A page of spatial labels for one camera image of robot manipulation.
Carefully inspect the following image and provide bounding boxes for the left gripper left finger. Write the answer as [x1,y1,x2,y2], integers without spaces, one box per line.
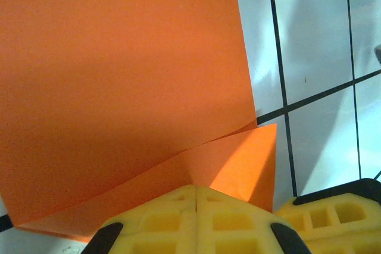
[80,184,197,254]

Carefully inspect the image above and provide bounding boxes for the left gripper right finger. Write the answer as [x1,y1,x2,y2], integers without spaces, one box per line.
[196,186,312,254]

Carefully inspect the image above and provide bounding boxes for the orange paper sheet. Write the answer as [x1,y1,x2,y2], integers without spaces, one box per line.
[0,0,278,243]

